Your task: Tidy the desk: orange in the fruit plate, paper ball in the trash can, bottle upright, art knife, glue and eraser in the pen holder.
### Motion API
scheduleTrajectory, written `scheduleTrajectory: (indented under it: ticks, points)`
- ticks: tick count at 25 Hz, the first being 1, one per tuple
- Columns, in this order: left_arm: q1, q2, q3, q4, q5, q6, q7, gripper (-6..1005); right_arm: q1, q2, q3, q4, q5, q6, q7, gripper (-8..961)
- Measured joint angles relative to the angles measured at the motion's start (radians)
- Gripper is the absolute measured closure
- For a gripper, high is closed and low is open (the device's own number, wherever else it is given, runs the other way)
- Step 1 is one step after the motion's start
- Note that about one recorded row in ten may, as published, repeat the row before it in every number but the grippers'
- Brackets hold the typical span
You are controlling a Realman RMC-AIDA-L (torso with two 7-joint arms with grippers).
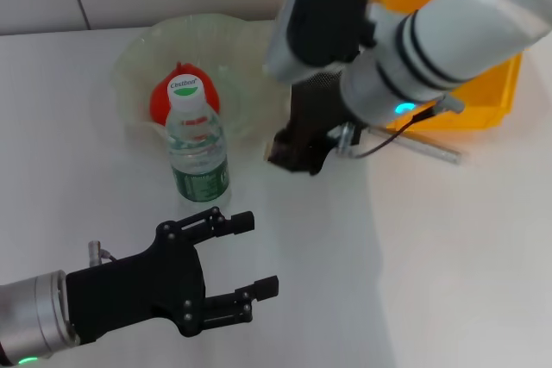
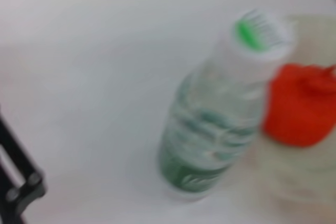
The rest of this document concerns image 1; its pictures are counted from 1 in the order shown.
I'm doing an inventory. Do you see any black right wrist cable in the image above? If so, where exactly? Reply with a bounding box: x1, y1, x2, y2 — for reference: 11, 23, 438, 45
349, 108, 437, 159

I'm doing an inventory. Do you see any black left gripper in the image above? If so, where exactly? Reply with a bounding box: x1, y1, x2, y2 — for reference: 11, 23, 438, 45
66, 206, 280, 340

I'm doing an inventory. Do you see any orange toy fruit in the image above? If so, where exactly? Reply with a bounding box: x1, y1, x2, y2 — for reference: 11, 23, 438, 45
149, 61, 221, 126

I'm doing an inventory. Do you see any silver marker pen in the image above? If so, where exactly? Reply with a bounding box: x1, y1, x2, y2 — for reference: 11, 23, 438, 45
367, 125, 463, 166

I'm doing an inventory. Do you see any green glass fruit plate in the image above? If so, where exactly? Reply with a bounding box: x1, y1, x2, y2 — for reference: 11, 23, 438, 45
111, 14, 291, 145

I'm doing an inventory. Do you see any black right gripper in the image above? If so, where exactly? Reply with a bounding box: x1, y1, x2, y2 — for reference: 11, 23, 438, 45
266, 81, 347, 177

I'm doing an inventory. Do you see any clear green-label water bottle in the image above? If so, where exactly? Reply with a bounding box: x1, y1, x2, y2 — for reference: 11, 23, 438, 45
165, 75, 230, 215

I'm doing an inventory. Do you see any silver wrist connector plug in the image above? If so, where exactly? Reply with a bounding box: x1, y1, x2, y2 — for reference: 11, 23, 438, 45
336, 122, 353, 157
434, 94, 467, 115
86, 240, 104, 267

